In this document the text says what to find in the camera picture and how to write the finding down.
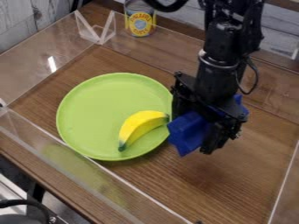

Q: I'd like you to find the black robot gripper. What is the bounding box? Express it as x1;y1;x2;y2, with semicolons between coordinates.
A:
171;52;248;155

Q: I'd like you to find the blue plastic block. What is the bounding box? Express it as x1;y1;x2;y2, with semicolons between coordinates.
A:
167;94;248;157

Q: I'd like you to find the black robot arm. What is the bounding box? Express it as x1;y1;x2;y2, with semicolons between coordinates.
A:
167;0;264;156

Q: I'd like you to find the green plate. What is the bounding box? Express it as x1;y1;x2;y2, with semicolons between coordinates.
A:
56;73;172;161

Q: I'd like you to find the yellow toy banana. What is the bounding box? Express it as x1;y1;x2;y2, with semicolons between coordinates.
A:
118;110;170;151

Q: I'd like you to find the yellow labelled tin can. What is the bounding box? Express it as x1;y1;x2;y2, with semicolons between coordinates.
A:
124;0;156;38

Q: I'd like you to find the black metal stand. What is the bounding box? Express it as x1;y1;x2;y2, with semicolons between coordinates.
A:
0;179;70;224

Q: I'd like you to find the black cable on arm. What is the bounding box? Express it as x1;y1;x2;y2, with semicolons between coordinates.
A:
235;56;259;95

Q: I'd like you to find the clear acrylic corner bracket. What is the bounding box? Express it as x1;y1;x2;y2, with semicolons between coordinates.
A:
75;10;116;46

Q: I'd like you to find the clear acrylic front wall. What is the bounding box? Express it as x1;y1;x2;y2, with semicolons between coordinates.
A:
0;108;192;224

